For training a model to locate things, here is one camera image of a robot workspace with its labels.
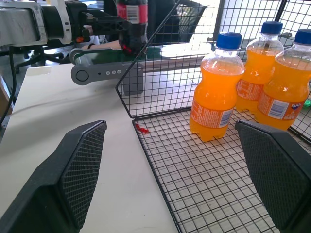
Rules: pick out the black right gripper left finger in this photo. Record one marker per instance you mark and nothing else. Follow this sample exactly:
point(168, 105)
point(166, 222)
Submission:
point(46, 184)

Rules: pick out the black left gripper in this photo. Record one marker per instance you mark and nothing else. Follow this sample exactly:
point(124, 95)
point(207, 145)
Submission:
point(77, 17)

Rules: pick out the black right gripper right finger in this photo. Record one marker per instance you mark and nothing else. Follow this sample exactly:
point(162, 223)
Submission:
point(279, 174)

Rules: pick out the cola bottle with red label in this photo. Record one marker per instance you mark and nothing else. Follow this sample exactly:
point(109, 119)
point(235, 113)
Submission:
point(136, 31)

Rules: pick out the grey conveyor with green belt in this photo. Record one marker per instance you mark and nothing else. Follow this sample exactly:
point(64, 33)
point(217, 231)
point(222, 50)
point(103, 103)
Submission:
point(97, 72)

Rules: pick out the bare hand with black wristband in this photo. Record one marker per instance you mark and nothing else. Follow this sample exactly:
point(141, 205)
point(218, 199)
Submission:
point(85, 47)

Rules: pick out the small green object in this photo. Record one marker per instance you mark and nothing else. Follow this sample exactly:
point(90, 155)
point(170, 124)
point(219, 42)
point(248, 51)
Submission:
point(307, 104)

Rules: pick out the black mesh office chair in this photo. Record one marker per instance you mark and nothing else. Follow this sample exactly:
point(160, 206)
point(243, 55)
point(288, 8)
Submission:
point(192, 21)

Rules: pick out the black office chair base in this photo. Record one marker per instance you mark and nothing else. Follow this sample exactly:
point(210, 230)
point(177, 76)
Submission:
point(36, 57)

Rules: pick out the orange soda bottle blue cap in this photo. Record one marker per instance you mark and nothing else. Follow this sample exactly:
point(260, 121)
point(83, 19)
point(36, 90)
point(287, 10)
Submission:
point(213, 97)
point(257, 63)
point(284, 92)

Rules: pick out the small red plastic scrap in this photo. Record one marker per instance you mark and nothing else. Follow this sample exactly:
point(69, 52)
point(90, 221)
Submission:
point(143, 129)

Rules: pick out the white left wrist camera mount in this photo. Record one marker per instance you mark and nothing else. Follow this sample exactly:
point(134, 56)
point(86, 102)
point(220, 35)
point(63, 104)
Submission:
point(65, 26)

